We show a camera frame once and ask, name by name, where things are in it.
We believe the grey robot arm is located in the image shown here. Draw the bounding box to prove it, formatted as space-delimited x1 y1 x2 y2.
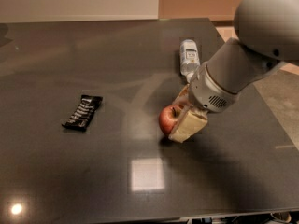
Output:
168 0 299 143

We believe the black candy bar wrapper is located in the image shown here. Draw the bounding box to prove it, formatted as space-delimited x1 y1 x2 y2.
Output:
62 94 103 132

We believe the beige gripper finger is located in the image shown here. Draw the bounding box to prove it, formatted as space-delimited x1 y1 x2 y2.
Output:
173 85 190 107
168 105 207 143

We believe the red apple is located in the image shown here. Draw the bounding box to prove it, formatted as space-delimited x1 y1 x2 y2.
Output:
159 105 182 136

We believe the clear plastic water bottle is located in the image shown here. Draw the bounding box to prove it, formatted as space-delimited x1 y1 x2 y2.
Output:
179 39 200 82

